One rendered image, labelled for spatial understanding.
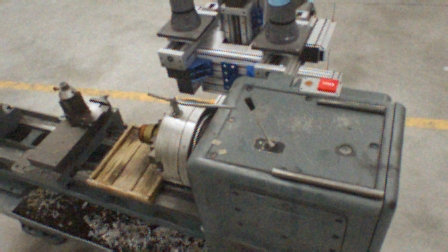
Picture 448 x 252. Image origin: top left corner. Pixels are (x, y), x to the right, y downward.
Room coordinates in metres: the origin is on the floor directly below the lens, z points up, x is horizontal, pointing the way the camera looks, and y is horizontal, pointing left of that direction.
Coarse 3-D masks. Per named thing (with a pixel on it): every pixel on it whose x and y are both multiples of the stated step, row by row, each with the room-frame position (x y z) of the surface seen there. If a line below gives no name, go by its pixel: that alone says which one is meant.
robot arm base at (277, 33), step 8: (272, 24) 1.44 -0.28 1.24; (280, 24) 1.41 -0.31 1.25; (288, 24) 1.41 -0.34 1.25; (296, 24) 1.45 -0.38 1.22; (272, 32) 1.43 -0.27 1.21; (280, 32) 1.41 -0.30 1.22; (288, 32) 1.41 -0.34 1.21; (296, 32) 1.42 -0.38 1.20; (272, 40) 1.42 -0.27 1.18; (280, 40) 1.40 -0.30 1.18; (288, 40) 1.39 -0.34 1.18; (296, 40) 1.41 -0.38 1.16
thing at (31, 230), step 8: (0, 176) 1.38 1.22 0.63; (0, 184) 1.38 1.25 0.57; (8, 184) 1.36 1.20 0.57; (16, 184) 1.33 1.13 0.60; (24, 184) 1.34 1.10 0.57; (16, 192) 1.30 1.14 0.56; (24, 192) 1.31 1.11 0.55; (24, 224) 1.44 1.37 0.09; (32, 232) 1.41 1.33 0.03; (40, 232) 1.38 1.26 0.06; (48, 232) 1.34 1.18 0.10; (48, 240) 1.34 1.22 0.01; (56, 240) 1.32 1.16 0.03; (64, 240) 1.31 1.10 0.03
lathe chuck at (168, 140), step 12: (168, 108) 0.99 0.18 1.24; (180, 108) 0.98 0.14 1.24; (192, 108) 0.98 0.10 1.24; (168, 120) 0.94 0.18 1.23; (180, 120) 0.93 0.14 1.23; (168, 132) 0.90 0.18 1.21; (180, 132) 0.89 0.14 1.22; (156, 144) 0.89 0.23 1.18; (168, 144) 0.87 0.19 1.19; (156, 156) 0.87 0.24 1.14; (168, 156) 0.85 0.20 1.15; (168, 168) 0.84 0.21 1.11; (168, 180) 0.86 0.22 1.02; (180, 180) 0.82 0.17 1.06
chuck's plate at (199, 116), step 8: (192, 112) 0.95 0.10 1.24; (200, 112) 0.95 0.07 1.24; (208, 112) 1.00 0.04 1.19; (192, 120) 0.92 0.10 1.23; (200, 120) 0.94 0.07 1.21; (184, 128) 0.90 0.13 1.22; (192, 128) 0.89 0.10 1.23; (200, 128) 0.92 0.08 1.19; (184, 136) 0.87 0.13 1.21; (192, 136) 0.87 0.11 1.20; (184, 144) 0.85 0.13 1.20; (192, 144) 0.87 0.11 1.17; (184, 152) 0.83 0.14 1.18; (184, 160) 0.82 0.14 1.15; (184, 168) 0.81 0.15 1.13; (184, 176) 0.81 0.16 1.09; (184, 184) 0.82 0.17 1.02
